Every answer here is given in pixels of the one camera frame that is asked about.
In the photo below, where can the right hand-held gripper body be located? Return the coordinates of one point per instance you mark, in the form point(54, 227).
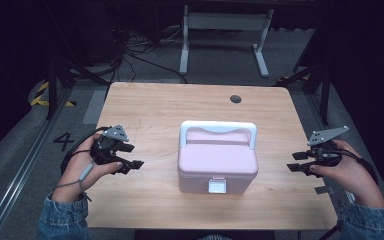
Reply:
point(325, 148)

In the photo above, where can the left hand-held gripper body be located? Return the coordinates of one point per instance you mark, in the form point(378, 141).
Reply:
point(108, 151)

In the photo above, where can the person's left hand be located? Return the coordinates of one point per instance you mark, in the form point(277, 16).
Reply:
point(80, 170)

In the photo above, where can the person's right hand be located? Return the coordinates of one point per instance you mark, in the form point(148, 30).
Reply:
point(350, 176)

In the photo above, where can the small grey tape piece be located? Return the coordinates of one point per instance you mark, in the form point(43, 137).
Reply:
point(323, 190)

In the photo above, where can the grey floor tape patch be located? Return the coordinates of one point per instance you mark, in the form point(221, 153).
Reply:
point(94, 107)

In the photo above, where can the black metal stand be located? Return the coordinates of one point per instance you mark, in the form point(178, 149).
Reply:
point(318, 83)
point(55, 83)

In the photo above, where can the yellow black floor tape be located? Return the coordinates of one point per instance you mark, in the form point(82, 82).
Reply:
point(41, 98)

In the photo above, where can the aluminium floor rail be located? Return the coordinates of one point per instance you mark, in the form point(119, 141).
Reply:
point(16, 180)

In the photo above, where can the white metal desk frame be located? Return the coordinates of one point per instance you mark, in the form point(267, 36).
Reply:
point(226, 21)

